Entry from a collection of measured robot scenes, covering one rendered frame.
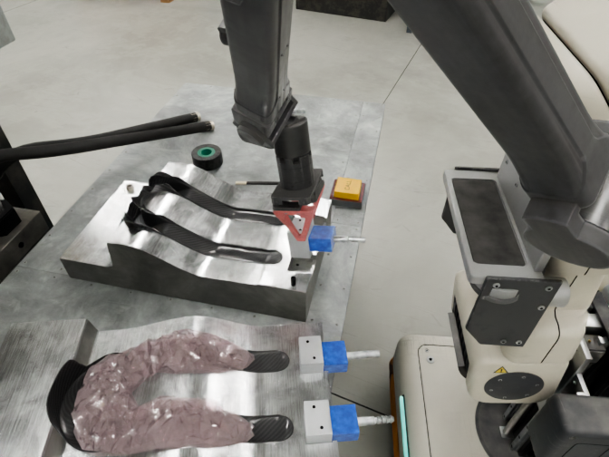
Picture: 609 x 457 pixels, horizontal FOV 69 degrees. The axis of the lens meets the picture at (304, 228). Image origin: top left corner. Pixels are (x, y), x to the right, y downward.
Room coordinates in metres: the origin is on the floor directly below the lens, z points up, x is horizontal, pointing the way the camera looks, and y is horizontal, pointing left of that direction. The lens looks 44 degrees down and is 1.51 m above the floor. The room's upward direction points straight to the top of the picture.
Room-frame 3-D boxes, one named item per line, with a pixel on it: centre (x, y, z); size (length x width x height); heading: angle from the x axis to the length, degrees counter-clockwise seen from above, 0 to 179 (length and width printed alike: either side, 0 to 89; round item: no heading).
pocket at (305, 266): (0.56, 0.00, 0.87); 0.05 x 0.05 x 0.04; 77
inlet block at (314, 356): (0.39, -0.06, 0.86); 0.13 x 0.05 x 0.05; 95
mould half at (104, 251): (0.67, 0.21, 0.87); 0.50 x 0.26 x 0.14; 77
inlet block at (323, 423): (0.28, -0.07, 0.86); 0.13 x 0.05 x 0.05; 95
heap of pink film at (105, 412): (0.31, 0.21, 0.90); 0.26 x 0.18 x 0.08; 95
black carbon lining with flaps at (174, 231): (0.66, 0.20, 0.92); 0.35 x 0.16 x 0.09; 77
